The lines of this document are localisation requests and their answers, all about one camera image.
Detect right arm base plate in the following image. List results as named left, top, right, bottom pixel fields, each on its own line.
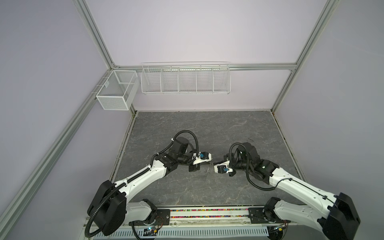
left=248, top=207, right=284, bottom=224

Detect white slotted cable duct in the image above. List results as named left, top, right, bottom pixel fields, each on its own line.
left=89, top=226, right=270, bottom=240

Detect white wire shelf basket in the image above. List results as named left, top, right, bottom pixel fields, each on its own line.
left=141, top=62, right=232, bottom=95

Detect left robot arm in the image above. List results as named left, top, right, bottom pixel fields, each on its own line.
left=84, top=130, right=212, bottom=238

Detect white mesh box basket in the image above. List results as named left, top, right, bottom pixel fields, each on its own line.
left=96, top=70, right=140, bottom=111

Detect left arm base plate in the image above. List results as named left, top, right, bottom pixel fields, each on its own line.
left=134, top=209, right=171, bottom=226

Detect aluminium rail with coloured beads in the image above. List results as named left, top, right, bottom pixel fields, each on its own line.
left=83, top=205, right=336, bottom=229

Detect aluminium frame profiles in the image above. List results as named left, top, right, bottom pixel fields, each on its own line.
left=1, top=1, right=340, bottom=240

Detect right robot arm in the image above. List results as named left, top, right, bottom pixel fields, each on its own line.
left=214, top=143, right=361, bottom=240

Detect small circuit board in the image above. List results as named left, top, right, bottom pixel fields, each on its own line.
left=143, top=228, right=158, bottom=237

